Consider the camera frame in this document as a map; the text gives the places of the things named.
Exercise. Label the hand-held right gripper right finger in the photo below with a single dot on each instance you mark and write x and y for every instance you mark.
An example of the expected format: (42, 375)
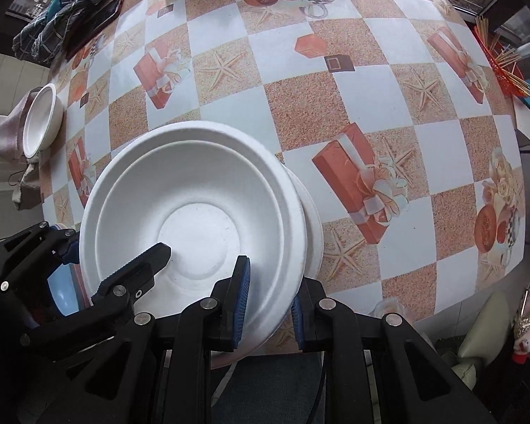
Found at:
(298, 318)

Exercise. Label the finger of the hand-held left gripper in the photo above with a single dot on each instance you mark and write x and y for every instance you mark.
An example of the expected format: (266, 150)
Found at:
(145, 265)
(68, 245)

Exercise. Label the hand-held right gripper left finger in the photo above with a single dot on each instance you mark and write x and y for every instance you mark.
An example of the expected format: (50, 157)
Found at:
(243, 300)

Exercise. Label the blue plastic plate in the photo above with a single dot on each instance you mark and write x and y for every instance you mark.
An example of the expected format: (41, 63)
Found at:
(64, 293)

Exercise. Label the beige cloth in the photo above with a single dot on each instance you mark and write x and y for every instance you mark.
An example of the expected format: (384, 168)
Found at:
(4, 137)

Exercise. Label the small white paper bowl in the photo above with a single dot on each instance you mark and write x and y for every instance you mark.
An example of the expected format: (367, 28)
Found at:
(39, 119)

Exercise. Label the checkered printed tablecloth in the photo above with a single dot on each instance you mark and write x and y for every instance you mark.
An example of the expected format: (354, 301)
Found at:
(291, 97)

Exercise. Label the dark plaid cloth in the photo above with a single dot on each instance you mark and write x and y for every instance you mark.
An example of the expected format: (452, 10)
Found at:
(44, 31)

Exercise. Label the black smartphone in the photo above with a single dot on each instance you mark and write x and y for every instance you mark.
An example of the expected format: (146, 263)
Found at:
(97, 22)

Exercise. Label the white paper box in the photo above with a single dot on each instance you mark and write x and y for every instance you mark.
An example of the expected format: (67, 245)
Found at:
(528, 119)

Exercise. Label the red basket of sticks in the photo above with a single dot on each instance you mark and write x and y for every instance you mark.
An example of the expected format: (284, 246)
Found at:
(508, 57)

